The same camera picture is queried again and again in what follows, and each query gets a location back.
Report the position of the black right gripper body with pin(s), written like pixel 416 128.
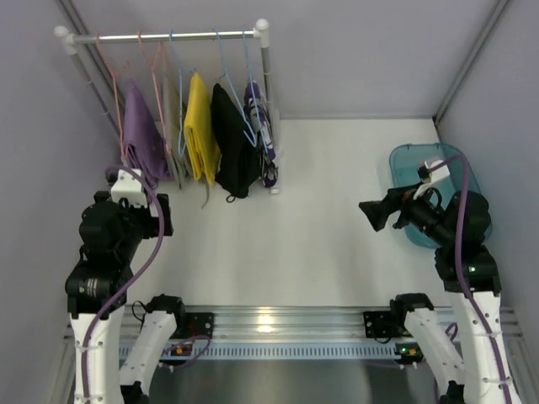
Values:
pixel 396 206

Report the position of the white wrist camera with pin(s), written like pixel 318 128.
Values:
pixel 431 173
pixel 129 189

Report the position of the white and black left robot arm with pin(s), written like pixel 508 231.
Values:
pixel 96 296

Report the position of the yellow trousers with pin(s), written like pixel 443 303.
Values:
pixel 204 153

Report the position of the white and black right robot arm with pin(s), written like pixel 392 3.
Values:
pixel 476 369

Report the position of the black trousers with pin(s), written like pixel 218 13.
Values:
pixel 239 166

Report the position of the aluminium mounting rail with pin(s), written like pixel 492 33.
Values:
pixel 283 333

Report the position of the purple camouflage trousers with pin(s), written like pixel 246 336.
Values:
pixel 269 168

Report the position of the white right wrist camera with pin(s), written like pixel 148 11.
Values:
pixel 431 173

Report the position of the teal plastic bin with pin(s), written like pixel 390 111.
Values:
pixel 404 162

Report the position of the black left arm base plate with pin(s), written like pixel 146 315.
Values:
pixel 192 324

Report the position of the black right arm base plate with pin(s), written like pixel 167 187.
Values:
pixel 383 326

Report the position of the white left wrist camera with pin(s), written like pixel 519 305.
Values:
pixel 129 189

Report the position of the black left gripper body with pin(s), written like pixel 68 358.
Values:
pixel 162 213

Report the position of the grey trousers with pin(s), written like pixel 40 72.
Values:
pixel 170 99

